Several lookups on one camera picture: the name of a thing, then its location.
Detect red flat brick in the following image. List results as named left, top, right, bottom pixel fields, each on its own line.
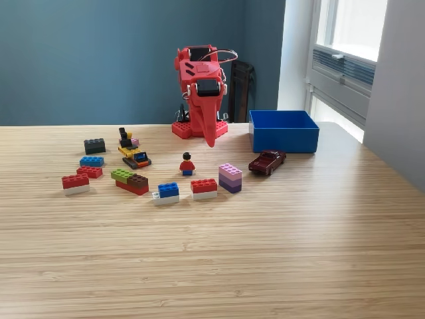
left=76, top=165, right=104, bottom=179

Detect dark red toy car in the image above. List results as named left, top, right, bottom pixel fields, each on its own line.
left=248, top=149, right=287, bottom=176

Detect dark folded chair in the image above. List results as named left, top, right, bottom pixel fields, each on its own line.
left=227, top=59, right=257, bottom=124

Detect small yellow toy digger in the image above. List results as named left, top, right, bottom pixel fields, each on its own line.
left=118, top=127, right=152, bottom=170

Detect pink and purple brick stack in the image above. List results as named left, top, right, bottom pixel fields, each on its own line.
left=218, top=162, right=243, bottom=195

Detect black brick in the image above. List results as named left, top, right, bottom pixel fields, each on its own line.
left=83, top=138, right=107, bottom=156

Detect window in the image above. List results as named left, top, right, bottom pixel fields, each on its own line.
left=311, top=0, right=389, bottom=64

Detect blue and white brick stack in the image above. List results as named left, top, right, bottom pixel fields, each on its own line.
left=151, top=182, right=181, bottom=206

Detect red and white brick stack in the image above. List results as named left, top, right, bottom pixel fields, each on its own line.
left=61, top=173, right=91, bottom=196
left=190, top=178, right=218, bottom=201

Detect blue plastic bin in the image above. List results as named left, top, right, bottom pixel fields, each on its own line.
left=248, top=110, right=321, bottom=154

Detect toy figure with red shirt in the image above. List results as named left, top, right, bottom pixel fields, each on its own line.
left=179, top=152, right=197, bottom=177

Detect grey vent grille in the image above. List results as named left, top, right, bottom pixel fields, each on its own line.
left=311, top=46, right=377, bottom=98

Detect green brown red brick stack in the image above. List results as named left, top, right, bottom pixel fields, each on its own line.
left=110, top=168, right=150, bottom=196

